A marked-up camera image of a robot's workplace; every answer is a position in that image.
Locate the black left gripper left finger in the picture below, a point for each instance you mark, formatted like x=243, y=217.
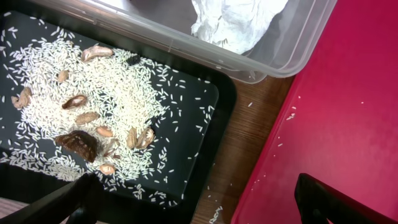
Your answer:
x=80, y=201

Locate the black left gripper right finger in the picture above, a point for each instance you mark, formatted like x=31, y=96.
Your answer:
x=318, y=203

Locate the red plastic tray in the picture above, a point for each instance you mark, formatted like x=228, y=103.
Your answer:
x=339, y=121

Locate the rice and food leftovers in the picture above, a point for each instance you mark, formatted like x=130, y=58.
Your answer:
x=63, y=117

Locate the clear plastic waste bin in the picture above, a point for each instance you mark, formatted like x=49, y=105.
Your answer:
x=282, y=51

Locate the black food waste bin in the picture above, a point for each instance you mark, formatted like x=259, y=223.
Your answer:
x=192, y=137

